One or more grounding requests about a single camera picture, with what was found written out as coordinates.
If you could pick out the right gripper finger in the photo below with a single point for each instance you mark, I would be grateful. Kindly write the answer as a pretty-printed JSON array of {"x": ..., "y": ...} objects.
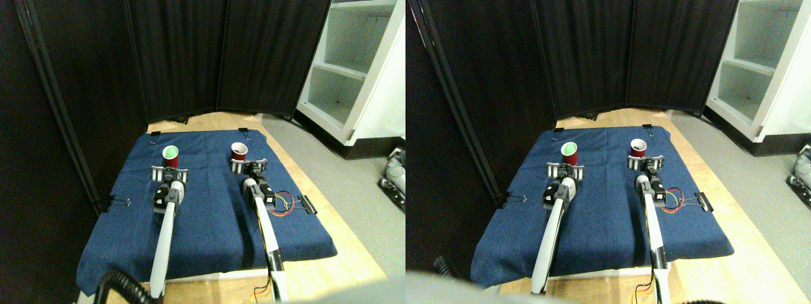
[
  {"x": 635, "y": 163},
  {"x": 659, "y": 161},
  {"x": 238, "y": 166},
  {"x": 261, "y": 166}
]

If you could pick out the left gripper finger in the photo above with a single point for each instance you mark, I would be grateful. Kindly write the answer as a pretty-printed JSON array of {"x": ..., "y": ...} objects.
[
  {"x": 158, "y": 173},
  {"x": 580, "y": 173},
  {"x": 554, "y": 170},
  {"x": 182, "y": 175}
]

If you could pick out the red cup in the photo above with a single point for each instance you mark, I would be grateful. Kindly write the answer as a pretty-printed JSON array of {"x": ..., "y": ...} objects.
[
  {"x": 569, "y": 157},
  {"x": 239, "y": 155},
  {"x": 638, "y": 152},
  {"x": 170, "y": 159}
]

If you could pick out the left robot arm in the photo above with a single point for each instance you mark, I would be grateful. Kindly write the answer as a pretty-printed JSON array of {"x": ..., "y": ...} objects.
[
  {"x": 550, "y": 247},
  {"x": 163, "y": 250}
]

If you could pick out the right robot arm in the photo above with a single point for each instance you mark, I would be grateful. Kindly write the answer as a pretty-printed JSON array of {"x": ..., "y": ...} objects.
[
  {"x": 654, "y": 225},
  {"x": 266, "y": 228}
]

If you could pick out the dark blue cloth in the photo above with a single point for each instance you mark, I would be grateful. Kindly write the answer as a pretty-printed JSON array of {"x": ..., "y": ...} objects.
[
  {"x": 209, "y": 209},
  {"x": 602, "y": 209}
]

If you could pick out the black curtain stand foot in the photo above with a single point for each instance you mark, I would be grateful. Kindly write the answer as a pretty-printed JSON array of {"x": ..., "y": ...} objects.
[
  {"x": 586, "y": 117},
  {"x": 179, "y": 120}
]

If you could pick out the black curtain stand pole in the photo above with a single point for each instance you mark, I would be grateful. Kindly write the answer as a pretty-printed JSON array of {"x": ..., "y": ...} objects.
[
  {"x": 62, "y": 104},
  {"x": 457, "y": 95}
]

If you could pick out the grey and black device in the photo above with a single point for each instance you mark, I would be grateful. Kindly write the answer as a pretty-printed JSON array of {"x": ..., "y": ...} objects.
[
  {"x": 799, "y": 171},
  {"x": 394, "y": 177}
]

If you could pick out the white shelf unit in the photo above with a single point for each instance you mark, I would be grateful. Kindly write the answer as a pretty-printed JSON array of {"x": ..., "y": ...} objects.
[
  {"x": 386, "y": 107},
  {"x": 792, "y": 107}
]

